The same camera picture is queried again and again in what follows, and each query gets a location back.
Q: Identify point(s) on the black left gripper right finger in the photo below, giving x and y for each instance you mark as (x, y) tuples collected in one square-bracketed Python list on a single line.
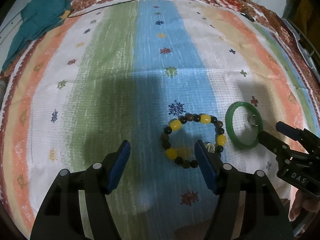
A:
[(219, 177)]

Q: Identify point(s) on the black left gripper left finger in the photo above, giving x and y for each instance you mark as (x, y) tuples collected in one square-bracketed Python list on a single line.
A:
[(104, 177)]

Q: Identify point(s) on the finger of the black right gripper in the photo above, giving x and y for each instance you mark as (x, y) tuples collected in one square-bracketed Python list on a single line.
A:
[(272, 143), (289, 131)]

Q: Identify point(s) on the person's right hand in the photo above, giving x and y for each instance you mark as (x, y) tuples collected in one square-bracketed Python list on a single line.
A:
[(303, 200)]

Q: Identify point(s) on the green jade bangle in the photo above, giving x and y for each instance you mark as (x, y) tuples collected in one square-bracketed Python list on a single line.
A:
[(243, 123)]

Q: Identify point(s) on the striped colourful bed cloth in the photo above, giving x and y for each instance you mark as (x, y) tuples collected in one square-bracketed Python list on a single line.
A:
[(122, 73)]

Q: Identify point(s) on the black charger plug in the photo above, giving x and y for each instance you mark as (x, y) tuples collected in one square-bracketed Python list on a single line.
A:
[(247, 16)]

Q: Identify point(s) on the grey striped pillow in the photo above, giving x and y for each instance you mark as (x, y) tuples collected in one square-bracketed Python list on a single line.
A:
[(3, 87)]

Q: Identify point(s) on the teal cloth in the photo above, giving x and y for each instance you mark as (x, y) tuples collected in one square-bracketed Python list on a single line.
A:
[(38, 17)]

